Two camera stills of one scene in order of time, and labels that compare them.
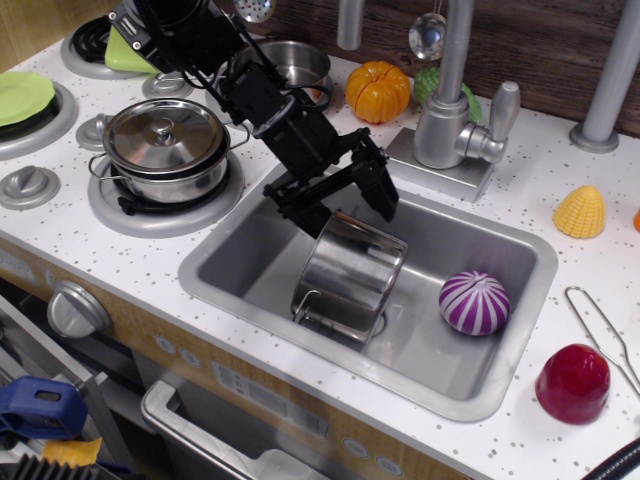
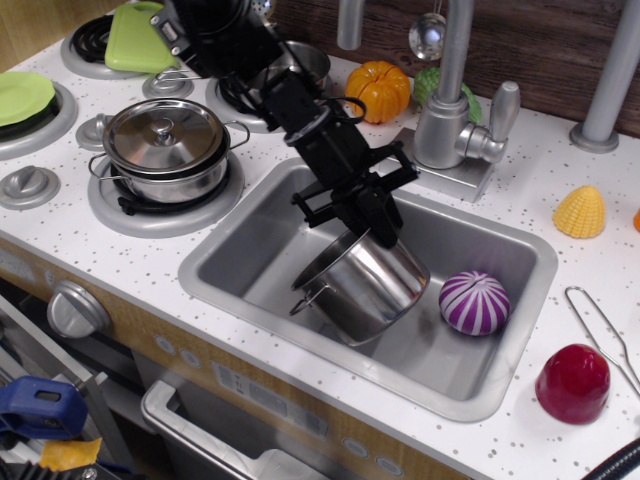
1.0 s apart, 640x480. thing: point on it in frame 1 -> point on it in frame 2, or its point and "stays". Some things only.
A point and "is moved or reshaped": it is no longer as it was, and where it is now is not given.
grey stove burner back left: (84, 47) stays
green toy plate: (22, 95) stays
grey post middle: (350, 24) stays
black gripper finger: (310, 216) -> (351, 208)
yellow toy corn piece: (580, 213) stays
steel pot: (347, 278) is moved or reshaped
